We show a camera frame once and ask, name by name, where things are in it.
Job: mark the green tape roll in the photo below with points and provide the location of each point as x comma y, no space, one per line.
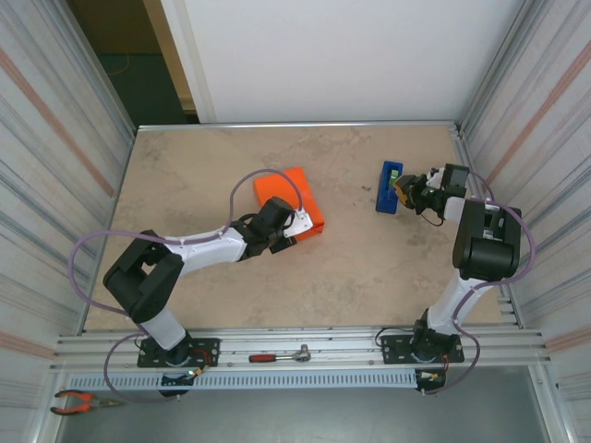
394,176

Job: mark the orange wrapping paper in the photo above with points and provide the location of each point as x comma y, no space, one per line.
277,187

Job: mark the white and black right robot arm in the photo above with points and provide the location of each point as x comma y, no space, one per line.
485,249

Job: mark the blue tape dispenser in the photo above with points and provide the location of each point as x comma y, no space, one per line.
384,203

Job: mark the yellow power connector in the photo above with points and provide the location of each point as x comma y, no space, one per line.
197,372
431,376

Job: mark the aluminium table edge rail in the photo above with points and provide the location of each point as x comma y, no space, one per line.
295,124

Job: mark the aluminium frame corner post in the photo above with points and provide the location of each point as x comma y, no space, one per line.
496,74
100,74

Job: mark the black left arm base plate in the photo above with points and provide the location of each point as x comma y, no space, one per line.
208,343

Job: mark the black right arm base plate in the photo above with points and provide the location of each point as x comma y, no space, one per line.
392,343

